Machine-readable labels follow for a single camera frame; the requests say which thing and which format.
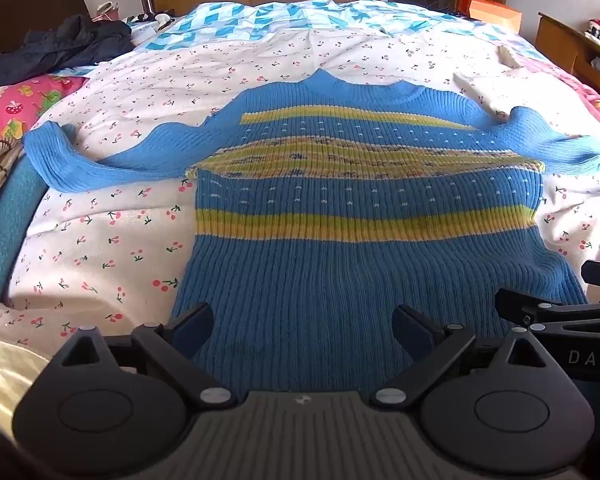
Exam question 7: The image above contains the blue striped knit sweater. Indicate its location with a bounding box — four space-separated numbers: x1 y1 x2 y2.
24 70 600 392

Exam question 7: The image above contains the white cherry print bedsheet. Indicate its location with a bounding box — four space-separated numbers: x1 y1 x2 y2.
0 29 600 368

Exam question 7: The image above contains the teal knit garment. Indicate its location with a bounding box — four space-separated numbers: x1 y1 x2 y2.
0 156 48 302

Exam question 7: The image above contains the pink cartoon blanket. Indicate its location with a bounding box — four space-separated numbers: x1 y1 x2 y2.
517 56 600 122

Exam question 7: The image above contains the wooden shelf cabinet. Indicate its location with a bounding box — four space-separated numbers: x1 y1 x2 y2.
534 13 600 94

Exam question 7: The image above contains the pink cartoon print pillow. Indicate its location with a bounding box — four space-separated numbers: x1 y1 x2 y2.
0 75 86 141

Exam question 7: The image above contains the dark navy jacket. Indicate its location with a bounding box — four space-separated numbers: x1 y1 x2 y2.
0 14 134 87

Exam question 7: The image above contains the blue white checkered quilt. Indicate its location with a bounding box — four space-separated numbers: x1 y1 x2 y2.
138 0 541 58

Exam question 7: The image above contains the orange box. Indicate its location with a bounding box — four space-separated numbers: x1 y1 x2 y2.
456 0 522 34

